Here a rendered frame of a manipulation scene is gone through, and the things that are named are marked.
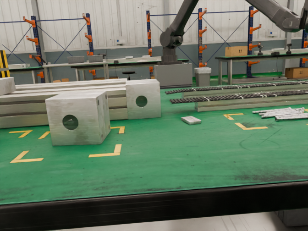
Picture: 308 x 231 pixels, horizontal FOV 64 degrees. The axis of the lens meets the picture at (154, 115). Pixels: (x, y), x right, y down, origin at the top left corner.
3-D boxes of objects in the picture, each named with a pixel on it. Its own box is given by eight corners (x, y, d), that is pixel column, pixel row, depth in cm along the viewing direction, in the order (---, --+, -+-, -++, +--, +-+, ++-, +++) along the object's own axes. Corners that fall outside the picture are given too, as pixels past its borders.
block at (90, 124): (112, 127, 60) (109, 88, 58) (101, 144, 49) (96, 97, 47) (72, 129, 61) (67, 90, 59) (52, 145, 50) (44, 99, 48)
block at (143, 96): (156, 107, 80) (155, 78, 77) (161, 117, 68) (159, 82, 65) (128, 109, 79) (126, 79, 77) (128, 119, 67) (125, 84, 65)
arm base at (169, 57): (177, 63, 141) (156, 65, 139) (177, 49, 139) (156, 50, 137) (182, 63, 133) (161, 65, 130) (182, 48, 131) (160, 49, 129)
